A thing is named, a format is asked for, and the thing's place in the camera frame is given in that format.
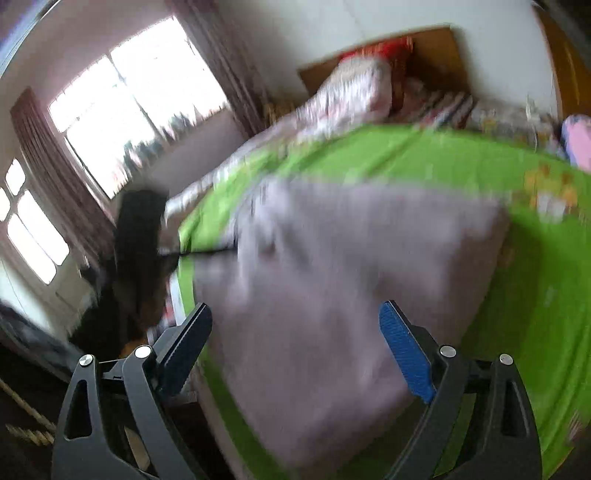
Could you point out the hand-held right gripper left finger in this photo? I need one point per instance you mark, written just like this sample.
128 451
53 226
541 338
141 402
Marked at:
184 344

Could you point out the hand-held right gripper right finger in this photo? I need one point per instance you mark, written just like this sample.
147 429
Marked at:
406 353

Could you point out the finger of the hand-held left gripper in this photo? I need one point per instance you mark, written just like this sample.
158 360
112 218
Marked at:
203 253

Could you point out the mauve grey pants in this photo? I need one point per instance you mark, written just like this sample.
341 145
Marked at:
332 286

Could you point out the white glazed door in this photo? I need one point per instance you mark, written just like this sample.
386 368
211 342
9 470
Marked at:
27 230

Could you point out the mauve curtain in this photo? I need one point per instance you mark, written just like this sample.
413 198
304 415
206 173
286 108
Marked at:
226 60
55 175

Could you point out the green printed blanket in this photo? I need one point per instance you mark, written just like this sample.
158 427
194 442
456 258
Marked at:
521 314

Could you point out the bright window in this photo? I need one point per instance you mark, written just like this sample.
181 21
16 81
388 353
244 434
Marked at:
138 101

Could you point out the floral quilt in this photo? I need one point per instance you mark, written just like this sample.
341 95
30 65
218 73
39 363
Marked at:
351 92

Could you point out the striped bed sheet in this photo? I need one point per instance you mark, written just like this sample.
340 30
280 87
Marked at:
438 108

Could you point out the red pillow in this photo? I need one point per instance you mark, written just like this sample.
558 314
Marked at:
378 50

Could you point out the pink cloth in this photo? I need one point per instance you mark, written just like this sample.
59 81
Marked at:
578 138

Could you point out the wooden headboard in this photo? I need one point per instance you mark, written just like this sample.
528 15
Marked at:
434 60

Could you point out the wooden door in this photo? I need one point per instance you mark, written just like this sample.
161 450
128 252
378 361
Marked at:
565 64

